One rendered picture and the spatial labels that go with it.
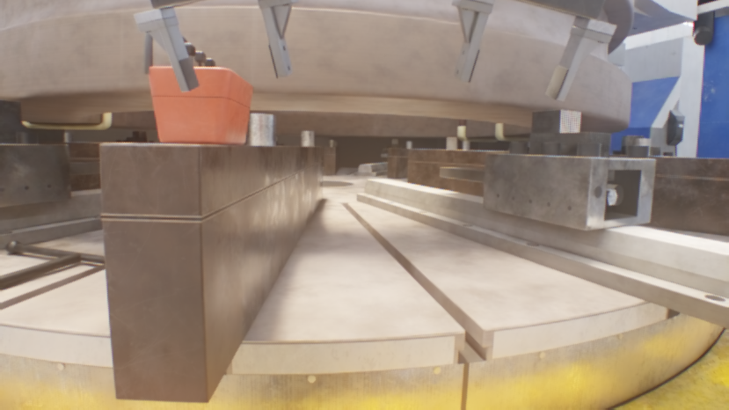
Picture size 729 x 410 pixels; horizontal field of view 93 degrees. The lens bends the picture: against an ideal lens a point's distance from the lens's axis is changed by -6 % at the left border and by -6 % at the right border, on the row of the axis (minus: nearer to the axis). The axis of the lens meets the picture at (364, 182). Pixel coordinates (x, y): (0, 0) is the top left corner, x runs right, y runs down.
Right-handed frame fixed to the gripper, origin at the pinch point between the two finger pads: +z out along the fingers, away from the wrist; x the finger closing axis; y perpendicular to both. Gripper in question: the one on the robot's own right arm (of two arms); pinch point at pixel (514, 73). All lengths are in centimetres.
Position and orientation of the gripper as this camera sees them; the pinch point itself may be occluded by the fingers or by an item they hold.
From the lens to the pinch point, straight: 51.8
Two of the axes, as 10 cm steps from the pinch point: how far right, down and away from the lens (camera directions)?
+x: 9.8, 1.2, 1.7
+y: 0.9, 4.8, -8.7
